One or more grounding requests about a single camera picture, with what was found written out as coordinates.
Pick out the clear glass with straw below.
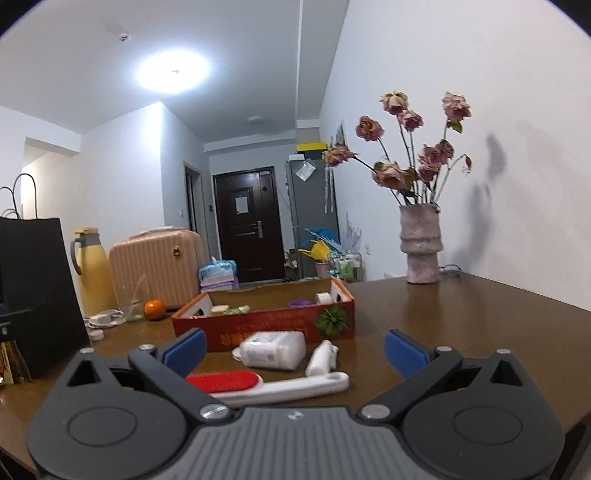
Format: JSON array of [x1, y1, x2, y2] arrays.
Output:
[[117, 275, 146, 322]]

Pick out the grey interior door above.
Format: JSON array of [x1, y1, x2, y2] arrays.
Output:
[[184, 161, 204, 234]]

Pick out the blue wet wipes pack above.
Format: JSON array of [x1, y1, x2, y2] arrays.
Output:
[[198, 257, 238, 291]]

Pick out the small white squeeze bottle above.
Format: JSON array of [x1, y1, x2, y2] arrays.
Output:
[[305, 340, 339, 377]]

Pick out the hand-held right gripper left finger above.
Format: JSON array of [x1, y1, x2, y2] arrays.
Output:
[[67, 329, 234, 423]]

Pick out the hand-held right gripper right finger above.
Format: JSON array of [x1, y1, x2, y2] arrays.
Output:
[[358, 330, 527, 422]]

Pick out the blue plastic rack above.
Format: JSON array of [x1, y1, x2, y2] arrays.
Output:
[[302, 226, 340, 252]]

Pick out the white pill bottle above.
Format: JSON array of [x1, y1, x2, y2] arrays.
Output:
[[232, 330, 307, 371]]

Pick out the bright round ceiling light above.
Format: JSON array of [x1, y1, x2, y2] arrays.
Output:
[[135, 50, 211, 94]]

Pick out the black paper bag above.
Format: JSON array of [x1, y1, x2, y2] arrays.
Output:
[[0, 174, 90, 381]]

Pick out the white trolley with bottles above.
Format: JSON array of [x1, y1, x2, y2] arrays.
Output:
[[330, 251, 363, 282]]

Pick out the dried pink roses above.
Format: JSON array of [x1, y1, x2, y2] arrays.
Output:
[[322, 91, 473, 207]]

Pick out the yellow watering can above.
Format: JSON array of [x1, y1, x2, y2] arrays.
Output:
[[298, 240, 331, 263]]

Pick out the red cardboard box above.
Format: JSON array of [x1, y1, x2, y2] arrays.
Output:
[[172, 277, 356, 353]]

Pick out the yellow thermos jug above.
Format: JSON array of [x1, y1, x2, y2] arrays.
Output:
[[70, 227, 117, 319]]

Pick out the hanging folded umbrella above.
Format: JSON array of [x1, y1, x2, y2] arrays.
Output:
[[323, 161, 335, 214]]

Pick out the red and white lint brush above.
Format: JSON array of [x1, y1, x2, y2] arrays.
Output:
[[185, 370, 350, 409]]

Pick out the white charger with cable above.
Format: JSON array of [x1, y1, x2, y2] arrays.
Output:
[[83, 310, 126, 328]]

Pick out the purple wall hooks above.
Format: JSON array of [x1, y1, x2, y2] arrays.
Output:
[[345, 212, 363, 252]]

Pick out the grey refrigerator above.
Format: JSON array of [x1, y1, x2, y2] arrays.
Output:
[[285, 157, 341, 280]]

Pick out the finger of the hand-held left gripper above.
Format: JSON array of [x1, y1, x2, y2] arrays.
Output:
[[0, 307, 34, 343]]

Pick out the pink textured vase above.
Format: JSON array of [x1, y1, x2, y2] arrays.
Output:
[[399, 204, 443, 284]]

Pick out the pink ribbed suitcase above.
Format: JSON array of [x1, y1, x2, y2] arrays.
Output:
[[109, 226, 207, 311]]

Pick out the dark brown entrance door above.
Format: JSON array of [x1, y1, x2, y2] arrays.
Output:
[[212, 167, 284, 283]]

